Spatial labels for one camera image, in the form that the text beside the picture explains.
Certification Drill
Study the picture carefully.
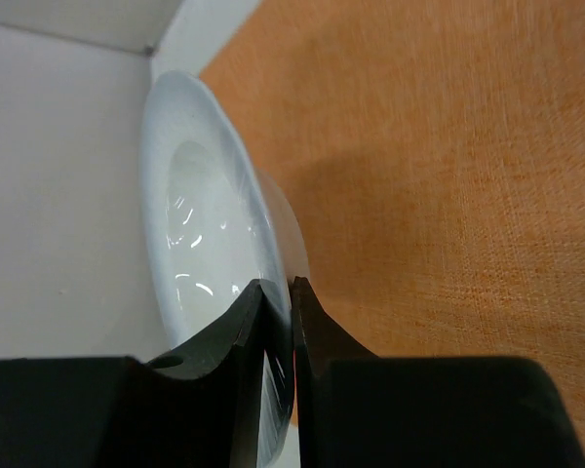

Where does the white paper bowl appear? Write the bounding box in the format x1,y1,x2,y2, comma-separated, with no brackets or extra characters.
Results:
139,71,309,467

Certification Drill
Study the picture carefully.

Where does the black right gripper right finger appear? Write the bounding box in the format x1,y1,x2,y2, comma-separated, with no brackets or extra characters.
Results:
291,278,585,467

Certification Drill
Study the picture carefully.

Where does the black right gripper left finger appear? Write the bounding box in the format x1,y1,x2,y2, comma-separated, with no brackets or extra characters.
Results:
0,281,265,467

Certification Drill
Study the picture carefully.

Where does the orange cloth placemat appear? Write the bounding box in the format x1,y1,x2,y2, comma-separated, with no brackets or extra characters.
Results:
198,0,585,425

